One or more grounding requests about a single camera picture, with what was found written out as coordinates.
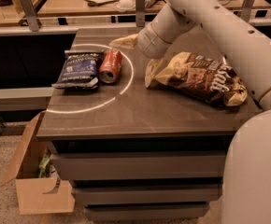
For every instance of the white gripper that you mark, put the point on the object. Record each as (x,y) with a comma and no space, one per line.
(149,42)

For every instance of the red coke can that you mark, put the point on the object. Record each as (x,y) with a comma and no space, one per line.
(110,68)

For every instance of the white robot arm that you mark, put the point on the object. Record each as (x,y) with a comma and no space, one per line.
(246,191)

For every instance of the blue potato chip bag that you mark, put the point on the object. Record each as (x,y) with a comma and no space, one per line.
(80,71)

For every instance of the brown yellow chip bag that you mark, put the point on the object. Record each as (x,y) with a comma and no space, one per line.
(203,78)

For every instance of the grey drawer cabinet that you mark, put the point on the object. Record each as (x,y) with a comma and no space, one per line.
(131,153)

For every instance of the green packet in box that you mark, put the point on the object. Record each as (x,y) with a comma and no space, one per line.
(44,166)

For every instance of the cardboard box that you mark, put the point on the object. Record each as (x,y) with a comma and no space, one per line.
(36,195)

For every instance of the middle metal bracket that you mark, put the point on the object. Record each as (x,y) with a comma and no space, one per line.
(140,13)

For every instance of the metal bracket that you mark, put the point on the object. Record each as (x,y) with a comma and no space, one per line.
(246,10)
(140,13)
(30,15)

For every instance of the right metal bracket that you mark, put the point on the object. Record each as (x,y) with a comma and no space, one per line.
(246,10)

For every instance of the left metal bracket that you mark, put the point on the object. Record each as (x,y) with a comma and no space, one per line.
(30,15)

